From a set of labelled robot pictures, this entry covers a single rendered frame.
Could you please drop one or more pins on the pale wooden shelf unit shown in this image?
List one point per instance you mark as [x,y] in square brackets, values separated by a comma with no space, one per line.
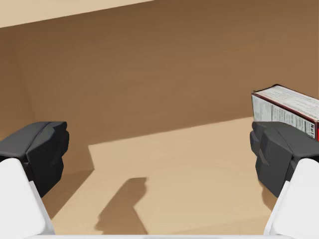
[159,74]

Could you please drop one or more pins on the red and white carton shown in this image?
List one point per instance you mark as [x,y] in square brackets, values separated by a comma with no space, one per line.
[289,107]

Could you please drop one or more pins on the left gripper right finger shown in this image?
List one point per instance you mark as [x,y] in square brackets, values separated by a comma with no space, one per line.
[286,161]

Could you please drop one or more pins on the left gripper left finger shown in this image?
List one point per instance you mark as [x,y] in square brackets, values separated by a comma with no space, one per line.
[30,174]

